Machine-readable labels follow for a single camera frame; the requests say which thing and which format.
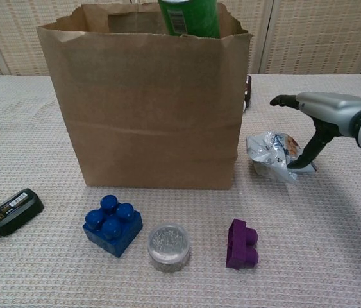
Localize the black ink bottle red cap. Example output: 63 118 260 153
0 187 45 255

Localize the brown paper bag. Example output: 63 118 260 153
36 0 252 189

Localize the green chip can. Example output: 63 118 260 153
157 0 221 39

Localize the white woven tablecloth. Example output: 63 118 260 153
0 73 361 308

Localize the bamboo folding screen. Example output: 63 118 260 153
0 0 361 77

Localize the blue building block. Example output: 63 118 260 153
82 194 144 258

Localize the silver snack bag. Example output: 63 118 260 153
246 130 317 184

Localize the clear round plastic container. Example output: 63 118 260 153
147 223 191 273

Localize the dark object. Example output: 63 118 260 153
243 75 253 112

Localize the purple building block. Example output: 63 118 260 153
226 218 260 270

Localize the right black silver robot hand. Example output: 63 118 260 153
269 92 361 170

